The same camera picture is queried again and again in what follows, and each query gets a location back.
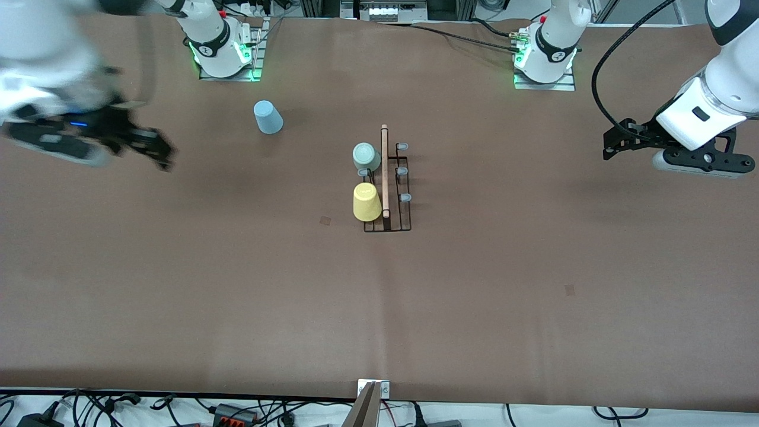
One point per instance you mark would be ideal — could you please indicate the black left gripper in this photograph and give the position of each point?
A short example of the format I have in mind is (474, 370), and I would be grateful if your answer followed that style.
(646, 137)

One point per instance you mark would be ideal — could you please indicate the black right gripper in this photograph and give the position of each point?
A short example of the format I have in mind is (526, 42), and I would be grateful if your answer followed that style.
(114, 127)

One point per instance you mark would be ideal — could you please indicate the sage green cup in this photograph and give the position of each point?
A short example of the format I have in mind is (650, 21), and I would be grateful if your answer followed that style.
(366, 156)

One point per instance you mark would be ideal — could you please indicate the yellow cup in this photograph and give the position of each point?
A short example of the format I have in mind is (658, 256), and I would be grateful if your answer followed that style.
(366, 203)

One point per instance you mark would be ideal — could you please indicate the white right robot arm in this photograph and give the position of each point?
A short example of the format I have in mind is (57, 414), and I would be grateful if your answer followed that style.
(41, 53)

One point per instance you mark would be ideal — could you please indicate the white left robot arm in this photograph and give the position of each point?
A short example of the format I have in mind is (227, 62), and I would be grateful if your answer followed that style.
(729, 89)

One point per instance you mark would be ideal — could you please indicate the light blue cup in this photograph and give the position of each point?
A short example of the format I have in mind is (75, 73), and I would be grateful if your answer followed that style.
(268, 117)

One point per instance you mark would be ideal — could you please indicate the white power strip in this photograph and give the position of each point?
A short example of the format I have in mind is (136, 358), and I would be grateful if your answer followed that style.
(261, 9)

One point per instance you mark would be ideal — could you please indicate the grey power strip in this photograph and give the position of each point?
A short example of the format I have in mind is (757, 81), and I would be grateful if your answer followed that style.
(391, 12)

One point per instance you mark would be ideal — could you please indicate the black box red connectors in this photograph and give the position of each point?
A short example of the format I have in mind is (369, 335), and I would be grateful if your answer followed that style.
(236, 415)

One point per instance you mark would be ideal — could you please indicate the brown table cover sheet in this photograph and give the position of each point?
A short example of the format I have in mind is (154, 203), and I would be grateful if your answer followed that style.
(379, 308)

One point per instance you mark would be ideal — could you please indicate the black power adapter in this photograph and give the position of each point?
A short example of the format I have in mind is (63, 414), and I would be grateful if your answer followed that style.
(38, 421)

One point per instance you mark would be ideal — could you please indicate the black plug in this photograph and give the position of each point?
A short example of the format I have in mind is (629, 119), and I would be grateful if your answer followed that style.
(418, 418)

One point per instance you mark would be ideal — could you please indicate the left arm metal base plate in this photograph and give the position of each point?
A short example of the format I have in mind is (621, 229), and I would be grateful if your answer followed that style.
(545, 86)

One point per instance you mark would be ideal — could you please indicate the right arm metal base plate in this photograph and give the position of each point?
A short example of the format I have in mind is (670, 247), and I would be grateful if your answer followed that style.
(258, 53)

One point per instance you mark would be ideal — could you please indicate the small aluminium edge bracket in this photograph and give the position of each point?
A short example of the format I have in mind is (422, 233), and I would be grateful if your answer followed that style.
(384, 388)

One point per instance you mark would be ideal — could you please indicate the brown camera support beam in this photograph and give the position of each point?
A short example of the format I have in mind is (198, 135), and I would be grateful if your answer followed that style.
(363, 412)

